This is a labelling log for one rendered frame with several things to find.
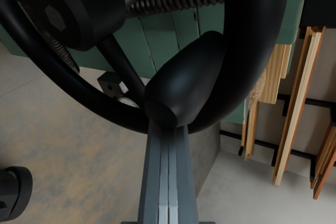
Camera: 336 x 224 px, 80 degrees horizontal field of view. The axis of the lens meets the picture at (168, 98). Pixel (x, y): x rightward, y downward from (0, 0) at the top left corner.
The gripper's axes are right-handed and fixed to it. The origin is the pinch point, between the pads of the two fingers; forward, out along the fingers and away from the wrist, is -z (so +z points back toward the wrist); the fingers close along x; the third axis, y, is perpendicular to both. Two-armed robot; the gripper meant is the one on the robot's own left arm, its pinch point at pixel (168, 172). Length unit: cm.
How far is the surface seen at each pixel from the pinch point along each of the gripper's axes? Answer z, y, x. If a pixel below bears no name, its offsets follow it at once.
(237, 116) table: -23.9, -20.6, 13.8
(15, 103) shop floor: -59, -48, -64
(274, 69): -35.2, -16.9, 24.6
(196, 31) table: -16.6, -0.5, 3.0
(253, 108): -191, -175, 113
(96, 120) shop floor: -82, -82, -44
